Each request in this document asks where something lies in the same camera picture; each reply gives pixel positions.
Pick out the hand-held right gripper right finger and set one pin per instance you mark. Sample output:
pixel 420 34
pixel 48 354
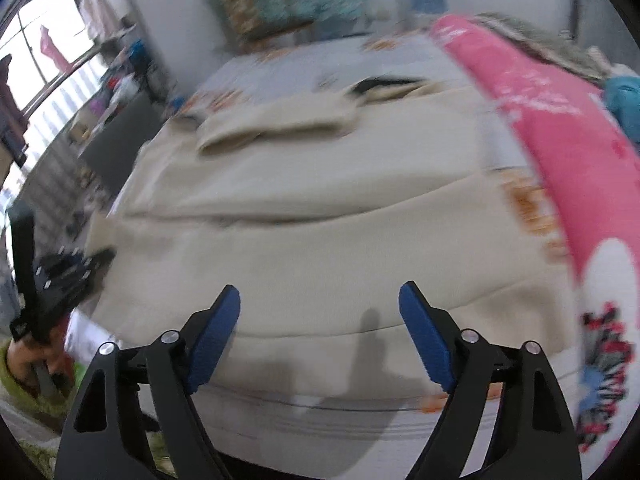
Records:
pixel 425 335

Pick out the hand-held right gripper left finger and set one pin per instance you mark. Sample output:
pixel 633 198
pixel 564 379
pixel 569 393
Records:
pixel 215 340

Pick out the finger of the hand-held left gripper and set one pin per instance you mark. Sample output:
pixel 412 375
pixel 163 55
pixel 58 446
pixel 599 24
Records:
pixel 100 259

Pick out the cream zip jacket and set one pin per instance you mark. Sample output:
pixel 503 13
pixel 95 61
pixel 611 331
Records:
pixel 325 220

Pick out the person's left forearm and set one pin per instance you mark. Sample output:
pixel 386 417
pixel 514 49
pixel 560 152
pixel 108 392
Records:
pixel 20 405

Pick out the pile of clothes and bags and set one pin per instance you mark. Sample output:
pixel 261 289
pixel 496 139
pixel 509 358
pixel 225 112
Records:
pixel 125 75

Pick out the person's left hand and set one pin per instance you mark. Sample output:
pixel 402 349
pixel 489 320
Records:
pixel 25 365

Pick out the grey board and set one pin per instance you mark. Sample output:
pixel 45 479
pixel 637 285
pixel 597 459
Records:
pixel 125 145

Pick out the metal railing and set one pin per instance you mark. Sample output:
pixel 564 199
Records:
pixel 60 125

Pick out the hanging pink garment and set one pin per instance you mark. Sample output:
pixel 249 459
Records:
pixel 54 50

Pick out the pink floral blanket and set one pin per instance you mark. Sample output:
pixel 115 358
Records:
pixel 565 150

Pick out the hanging pale coat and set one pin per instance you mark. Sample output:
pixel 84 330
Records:
pixel 100 12

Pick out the wooden chair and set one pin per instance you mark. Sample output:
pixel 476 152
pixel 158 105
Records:
pixel 260 15

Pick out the blue cartoon cloth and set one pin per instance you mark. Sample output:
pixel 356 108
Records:
pixel 622 105

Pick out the grey-green pillow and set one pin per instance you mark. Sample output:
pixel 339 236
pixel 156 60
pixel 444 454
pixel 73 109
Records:
pixel 545 42

